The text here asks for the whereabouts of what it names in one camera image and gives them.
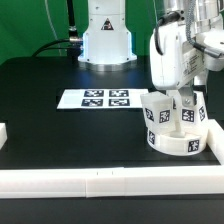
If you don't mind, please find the white fence rail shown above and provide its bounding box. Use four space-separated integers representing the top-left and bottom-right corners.
207 119 224 166
0 166 224 199
0 123 7 150

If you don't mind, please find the white round stool seat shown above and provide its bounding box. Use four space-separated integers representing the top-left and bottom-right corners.
147 130 207 156

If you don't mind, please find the grey thin cable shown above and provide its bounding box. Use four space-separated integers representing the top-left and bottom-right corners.
44 0 64 57

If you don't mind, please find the white left fence rail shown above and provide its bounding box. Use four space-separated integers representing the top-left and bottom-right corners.
0 123 7 150

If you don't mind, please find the white front fence rail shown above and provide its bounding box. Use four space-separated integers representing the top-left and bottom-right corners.
0 166 224 199

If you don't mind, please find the white sheet with tags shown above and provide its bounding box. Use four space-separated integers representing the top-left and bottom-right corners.
57 89 148 109

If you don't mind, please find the black cable at base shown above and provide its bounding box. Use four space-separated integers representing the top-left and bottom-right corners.
31 0 84 58

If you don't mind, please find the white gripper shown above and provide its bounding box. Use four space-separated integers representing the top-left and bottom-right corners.
150 22 224 106

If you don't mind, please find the white right fence rail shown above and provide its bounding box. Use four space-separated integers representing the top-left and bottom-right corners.
207 119 224 166

